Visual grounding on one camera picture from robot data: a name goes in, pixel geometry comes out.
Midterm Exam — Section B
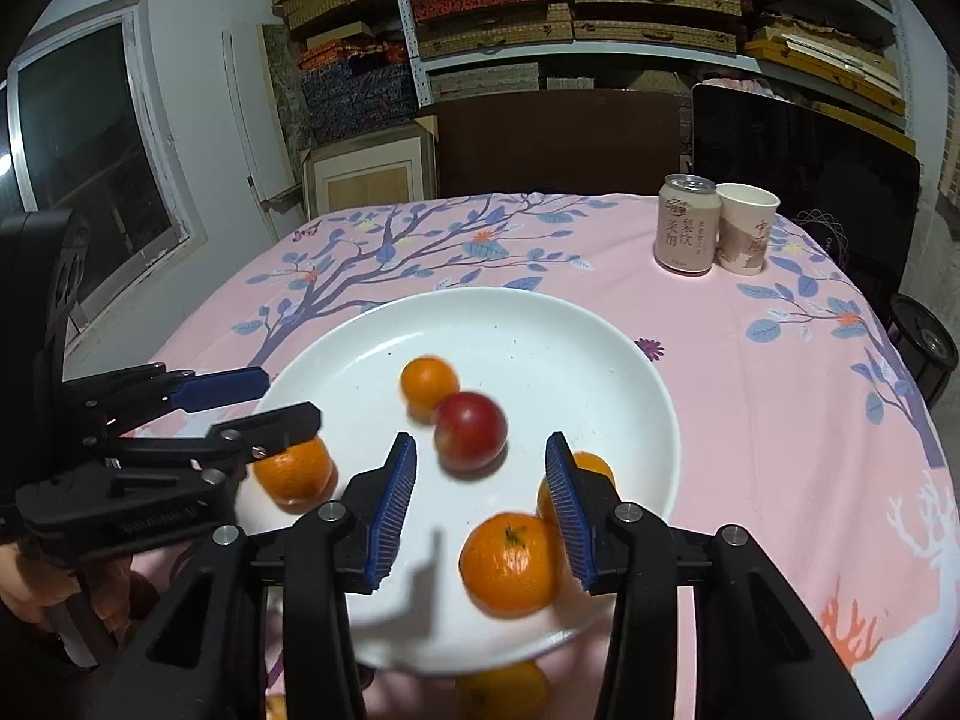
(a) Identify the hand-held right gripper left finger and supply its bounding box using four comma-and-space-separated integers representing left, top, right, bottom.
90, 431, 418, 720

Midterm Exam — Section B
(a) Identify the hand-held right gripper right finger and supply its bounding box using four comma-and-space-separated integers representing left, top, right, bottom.
545, 431, 875, 720

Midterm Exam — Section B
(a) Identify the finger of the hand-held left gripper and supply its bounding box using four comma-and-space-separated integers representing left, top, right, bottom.
88, 401, 324, 471
64, 362, 271, 430

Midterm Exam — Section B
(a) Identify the orange mandarin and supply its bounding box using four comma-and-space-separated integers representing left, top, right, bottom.
253, 435, 335, 507
459, 511, 565, 620

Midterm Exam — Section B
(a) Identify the red plum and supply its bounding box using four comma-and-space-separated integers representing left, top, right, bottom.
433, 391, 509, 475

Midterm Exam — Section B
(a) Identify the white plate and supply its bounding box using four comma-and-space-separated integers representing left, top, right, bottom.
225, 287, 682, 676

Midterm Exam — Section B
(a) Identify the person's left hand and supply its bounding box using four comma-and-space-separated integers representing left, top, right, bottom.
0, 540, 162, 642

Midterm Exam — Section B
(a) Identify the yellowish orange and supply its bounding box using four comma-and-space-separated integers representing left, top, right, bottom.
455, 661, 552, 720

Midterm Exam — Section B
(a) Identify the pink printed tablecloth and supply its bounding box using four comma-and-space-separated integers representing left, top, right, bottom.
127, 191, 960, 720

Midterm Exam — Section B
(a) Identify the grey framed window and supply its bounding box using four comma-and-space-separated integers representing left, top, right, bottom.
6, 0, 209, 320

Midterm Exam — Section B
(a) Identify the white panel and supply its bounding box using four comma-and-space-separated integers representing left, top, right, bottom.
222, 26, 302, 202

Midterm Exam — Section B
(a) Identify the grey mottled panel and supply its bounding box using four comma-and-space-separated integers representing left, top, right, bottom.
259, 22, 314, 160

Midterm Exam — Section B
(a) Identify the pink drink can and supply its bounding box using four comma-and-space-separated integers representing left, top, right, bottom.
655, 174, 719, 276

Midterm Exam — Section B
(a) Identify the pile of blue patterned boxes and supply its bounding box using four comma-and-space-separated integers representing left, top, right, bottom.
298, 41, 419, 145

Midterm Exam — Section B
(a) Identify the printed paper cup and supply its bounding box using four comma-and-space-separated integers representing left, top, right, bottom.
715, 182, 781, 273

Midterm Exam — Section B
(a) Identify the brown board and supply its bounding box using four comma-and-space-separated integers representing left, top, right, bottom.
416, 90, 685, 200

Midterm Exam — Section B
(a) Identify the white metal shelf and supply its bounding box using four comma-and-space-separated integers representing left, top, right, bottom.
386, 0, 914, 132

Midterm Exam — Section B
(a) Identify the black chair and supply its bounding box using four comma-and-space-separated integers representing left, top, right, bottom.
690, 82, 922, 301

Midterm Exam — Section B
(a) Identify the stack of woven boxes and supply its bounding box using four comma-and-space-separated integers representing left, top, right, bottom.
270, 0, 912, 121

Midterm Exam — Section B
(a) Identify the wooden picture frame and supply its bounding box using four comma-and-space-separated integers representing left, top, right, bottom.
300, 124, 440, 218

